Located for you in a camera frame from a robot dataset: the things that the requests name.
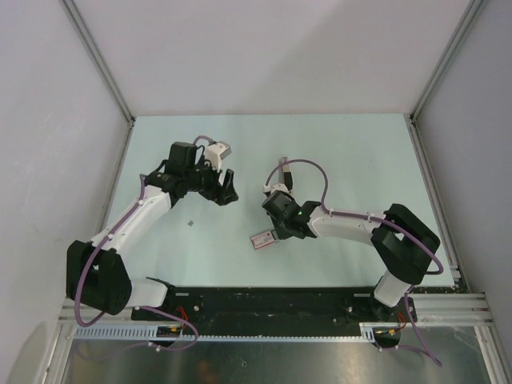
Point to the aluminium frame rail front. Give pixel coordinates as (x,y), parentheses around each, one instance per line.
(431,310)

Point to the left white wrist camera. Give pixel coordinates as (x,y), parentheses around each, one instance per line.
(215,153)

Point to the right aluminium corner post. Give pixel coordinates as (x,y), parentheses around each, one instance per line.
(449,54)

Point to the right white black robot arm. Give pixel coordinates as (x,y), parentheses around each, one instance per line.
(403,242)

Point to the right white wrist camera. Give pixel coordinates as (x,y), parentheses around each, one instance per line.
(269,189)

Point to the left aluminium corner post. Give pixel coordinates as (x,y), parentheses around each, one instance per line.
(83,32)

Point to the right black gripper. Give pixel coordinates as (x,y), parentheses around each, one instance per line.
(280,233)

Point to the red white staple box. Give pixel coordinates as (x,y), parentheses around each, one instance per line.
(264,239)

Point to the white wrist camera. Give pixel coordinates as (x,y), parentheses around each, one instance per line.
(215,153)
(269,189)

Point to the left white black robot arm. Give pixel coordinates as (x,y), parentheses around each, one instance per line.
(96,273)

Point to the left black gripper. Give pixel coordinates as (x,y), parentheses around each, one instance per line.
(222,194)

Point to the aluminium corner post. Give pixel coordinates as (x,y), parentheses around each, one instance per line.
(83,32)
(449,54)

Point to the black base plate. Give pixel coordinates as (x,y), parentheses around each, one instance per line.
(278,312)

